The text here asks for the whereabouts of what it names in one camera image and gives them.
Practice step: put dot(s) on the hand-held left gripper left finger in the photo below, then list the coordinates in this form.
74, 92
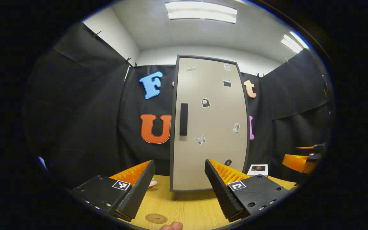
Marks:
139, 191

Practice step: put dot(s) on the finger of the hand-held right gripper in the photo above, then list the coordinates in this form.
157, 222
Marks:
318, 148
295, 161

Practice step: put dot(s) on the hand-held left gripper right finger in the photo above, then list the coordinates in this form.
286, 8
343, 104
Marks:
222, 191

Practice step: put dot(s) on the round brown coaster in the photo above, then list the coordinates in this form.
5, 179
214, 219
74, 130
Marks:
156, 218

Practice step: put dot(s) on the beige cabinet door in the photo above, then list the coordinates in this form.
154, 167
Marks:
216, 153

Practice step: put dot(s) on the dark grey cabinet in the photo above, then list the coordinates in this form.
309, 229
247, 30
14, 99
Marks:
172, 159

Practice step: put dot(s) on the small pink object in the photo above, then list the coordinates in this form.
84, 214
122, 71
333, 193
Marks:
153, 183

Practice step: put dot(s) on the white book with photo cover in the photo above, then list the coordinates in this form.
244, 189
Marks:
257, 170

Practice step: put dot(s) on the black backdrop cloth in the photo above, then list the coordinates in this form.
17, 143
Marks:
85, 111

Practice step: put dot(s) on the small ceiling light panel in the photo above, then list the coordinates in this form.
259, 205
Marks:
294, 43

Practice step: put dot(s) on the long ceiling light panel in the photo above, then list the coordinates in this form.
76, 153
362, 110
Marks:
200, 12

